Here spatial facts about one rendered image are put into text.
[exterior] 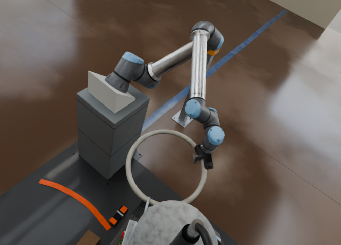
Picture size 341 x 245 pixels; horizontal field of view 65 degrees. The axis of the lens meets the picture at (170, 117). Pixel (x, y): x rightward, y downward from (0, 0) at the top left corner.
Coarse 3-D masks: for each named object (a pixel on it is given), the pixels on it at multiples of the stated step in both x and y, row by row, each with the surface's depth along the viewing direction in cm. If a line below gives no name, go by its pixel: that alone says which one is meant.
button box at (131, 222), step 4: (132, 220) 84; (128, 224) 83; (132, 224) 83; (128, 228) 82; (128, 232) 82; (124, 236) 81; (128, 236) 81; (124, 240) 80; (128, 240) 80; (124, 244) 79
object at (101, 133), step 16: (80, 96) 198; (144, 96) 213; (80, 112) 210; (96, 112) 195; (112, 112) 195; (128, 112) 199; (144, 112) 222; (80, 128) 226; (96, 128) 208; (112, 128) 193; (128, 128) 215; (80, 144) 244; (96, 144) 223; (112, 144) 208; (128, 144) 238; (96, 160) 241; (112, 160) 229
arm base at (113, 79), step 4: (112, 72) 194; (116, 72) 191; (108, 76) 193; (112, 76) 191; (116, 76) 190; (120, 76) 190; (108, 80) 190; (112, 80) 190; (116, 80) 190; (120, 80) 190; (124, 80) 192; (128, 80) 194; (112, 84) 189; (116, 84) 190; (120, 84) 191; (124, 84) 193; (128, 84) 197; (116, 88) 190; (120, 88) 191; (124, 88) 193; (124, 92) 195
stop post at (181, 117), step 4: (208, 52) 247; (212, 52) 244; (216, 52) 249; (208, 56) 251; (212, 56) 253; (208, 60) 254; (208, 64) 259; (208, 68) 268; (188, 92) 290; (188, 96) 293; (188, 100) 297; (184, 104) 304; (184, 108) 307; (180, 112) 315; (184, 112) 310; (176, 116) 324; (180, 116) 318; (184, 116) 314; (188, 116) 329; (176, 120) 319; (180, 120) 321; (184, 120) 321; (188, 120) 324; (180, 124) 317; (184, 124) 317
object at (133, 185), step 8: (144, 136) 164; (184, 136) 169; (136, 144) 160; (192, 144) 168; (128, 152) 158; (128, 160) 154; (200, 160) 165; (128, 168) 152; (128, 176) 150; (200, 184) 156; (136, 192) 147; (144, 200) 146; (152, 200) 146; (184, 200) 149; (192, 200) 151
